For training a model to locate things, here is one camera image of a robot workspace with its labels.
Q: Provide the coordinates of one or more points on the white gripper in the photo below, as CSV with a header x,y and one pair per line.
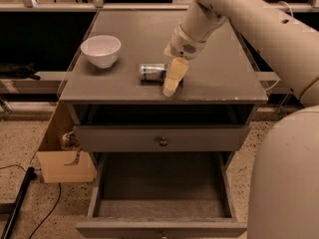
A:
x,y
183,45

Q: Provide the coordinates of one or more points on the grey top drawer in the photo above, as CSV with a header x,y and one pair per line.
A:
x,y
107,138

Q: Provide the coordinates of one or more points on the grey wooden drawer cabinet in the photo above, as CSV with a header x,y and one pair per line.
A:
x,y
220,88

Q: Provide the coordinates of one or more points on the grey open middle drawer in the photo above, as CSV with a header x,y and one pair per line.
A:
x,y
161,196

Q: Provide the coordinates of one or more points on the black object on ledge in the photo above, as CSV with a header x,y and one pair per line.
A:
x,y
18,71

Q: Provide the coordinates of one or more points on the cardboard box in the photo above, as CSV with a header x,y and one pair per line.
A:
x,y
62,160

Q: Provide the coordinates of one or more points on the white ceramic bowl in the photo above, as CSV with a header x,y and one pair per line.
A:
x,y
101,51

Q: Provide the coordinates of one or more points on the silver blue redbull can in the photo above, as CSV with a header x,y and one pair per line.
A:
x,y
152,72

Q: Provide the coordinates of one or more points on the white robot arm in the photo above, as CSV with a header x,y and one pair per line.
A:
x,y
284,188

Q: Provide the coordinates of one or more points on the black metal bar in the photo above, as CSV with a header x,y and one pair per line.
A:
x,y
13,209

